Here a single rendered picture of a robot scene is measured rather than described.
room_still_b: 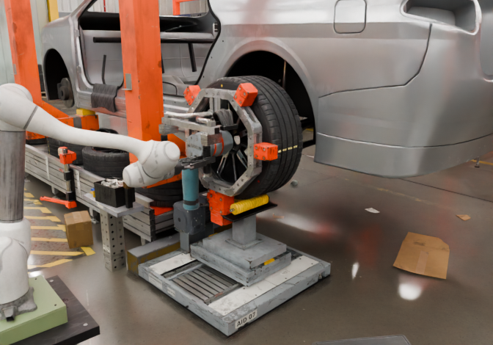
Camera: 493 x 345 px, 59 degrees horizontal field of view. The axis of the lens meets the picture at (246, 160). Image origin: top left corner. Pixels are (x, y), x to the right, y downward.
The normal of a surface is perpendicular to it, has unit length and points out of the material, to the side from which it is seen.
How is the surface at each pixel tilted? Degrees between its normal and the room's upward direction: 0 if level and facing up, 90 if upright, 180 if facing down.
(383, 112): 90
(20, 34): 90
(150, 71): 90
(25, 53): 90
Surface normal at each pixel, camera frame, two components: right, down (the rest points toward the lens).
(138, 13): 0.70, 0.18
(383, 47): -0.71, 0.18
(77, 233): 0.45, 0.22
